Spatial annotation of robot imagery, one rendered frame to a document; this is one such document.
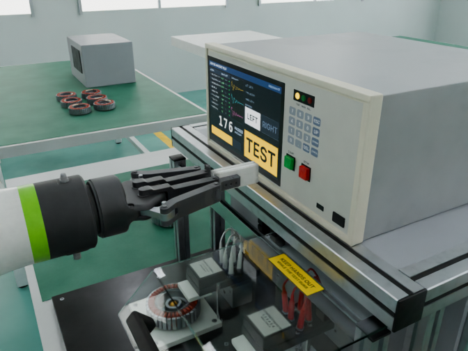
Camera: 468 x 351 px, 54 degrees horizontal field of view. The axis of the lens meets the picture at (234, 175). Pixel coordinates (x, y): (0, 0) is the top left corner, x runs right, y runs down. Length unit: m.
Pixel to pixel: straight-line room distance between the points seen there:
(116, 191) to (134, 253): 0.72
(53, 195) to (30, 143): 1.63
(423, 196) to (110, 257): 0.84
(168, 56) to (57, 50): 1.25
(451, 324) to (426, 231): 0.13
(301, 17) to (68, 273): 5.67
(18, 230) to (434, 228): 0.54
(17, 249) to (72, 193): 0.08
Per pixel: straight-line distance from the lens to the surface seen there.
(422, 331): 0.68
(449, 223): 0.73
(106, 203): 0.56
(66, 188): 0.55
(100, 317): 1.06
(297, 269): 0.66
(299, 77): 0.65
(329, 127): 0.61
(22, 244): 0.54
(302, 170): 0.67
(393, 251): 0.64
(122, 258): 1.26
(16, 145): 2.17
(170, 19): 5.62
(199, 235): 1.32
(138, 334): 0.58
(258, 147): 0.77
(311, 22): 6.66
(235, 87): 0.81
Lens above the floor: 1.46
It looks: 25 degrees down
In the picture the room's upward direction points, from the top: straight up
